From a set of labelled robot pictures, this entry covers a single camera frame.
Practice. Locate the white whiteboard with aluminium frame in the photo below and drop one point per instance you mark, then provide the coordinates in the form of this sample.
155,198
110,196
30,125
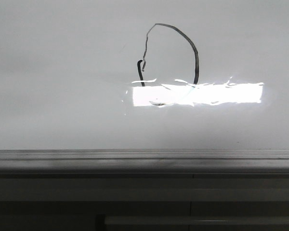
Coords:
144,86

